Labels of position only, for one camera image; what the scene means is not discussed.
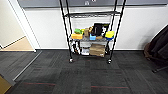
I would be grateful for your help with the green toy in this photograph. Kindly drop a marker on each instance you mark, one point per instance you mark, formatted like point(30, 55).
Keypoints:
point(77, 31)

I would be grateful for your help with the long grey wall band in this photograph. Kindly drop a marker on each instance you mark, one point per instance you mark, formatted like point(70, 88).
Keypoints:
point(43, 2)

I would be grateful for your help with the white door frame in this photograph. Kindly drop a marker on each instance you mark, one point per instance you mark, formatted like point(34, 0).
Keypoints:
point(23, 23)

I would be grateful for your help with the wooden door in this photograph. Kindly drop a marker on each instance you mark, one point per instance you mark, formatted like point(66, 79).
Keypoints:
point(4, 85)

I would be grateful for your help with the wall socket on band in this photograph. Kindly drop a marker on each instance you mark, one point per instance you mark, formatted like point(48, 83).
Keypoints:
point(87, 2)

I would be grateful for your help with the black chair cart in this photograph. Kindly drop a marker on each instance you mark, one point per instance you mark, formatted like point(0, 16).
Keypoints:
point(159, 50)

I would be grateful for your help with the small white box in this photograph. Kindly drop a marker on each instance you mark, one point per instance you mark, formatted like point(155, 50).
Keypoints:
point(85, 51)

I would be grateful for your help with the grey flat tray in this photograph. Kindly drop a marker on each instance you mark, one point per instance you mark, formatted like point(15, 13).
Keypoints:
point(100, 39)

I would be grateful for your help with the small blue box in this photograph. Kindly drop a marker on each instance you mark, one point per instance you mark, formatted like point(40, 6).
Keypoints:
point(92, 37)

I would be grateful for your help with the dark black white pack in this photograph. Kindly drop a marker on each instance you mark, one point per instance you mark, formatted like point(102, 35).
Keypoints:
point(76, 48)

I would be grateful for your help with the orange yellow box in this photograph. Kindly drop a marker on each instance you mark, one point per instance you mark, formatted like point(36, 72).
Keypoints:
point(76, 36)

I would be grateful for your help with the brown cardboard box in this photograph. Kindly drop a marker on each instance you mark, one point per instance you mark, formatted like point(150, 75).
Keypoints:
point(97, 50)

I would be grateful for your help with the black bag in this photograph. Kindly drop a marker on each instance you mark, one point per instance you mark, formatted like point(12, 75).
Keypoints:
point(99, 29)

